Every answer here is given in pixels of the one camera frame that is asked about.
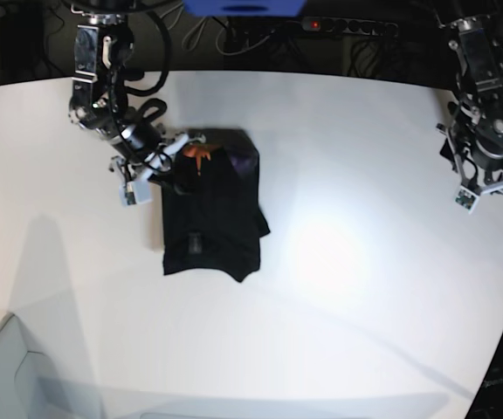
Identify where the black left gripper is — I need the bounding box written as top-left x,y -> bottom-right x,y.
469,126 -> 503,172

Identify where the blue box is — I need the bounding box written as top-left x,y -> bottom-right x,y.
183,0 -> 306,17

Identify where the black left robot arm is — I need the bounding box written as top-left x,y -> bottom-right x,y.
431,1 -> 503,172

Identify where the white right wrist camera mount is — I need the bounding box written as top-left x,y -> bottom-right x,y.
108,132 -> 206,207

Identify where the white power strip red switch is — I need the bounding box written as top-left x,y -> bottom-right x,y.
301,17 -> 399,38

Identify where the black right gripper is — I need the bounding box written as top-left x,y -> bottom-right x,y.
111,122 -> 163,163

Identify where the black t-shirt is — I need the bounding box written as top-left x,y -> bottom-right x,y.
161,128 -> 270,283

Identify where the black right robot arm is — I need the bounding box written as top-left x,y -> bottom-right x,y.
69,1 -> 173,166

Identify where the grey bin at table corner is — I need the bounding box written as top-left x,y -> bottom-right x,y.
0,315 -> 105,418

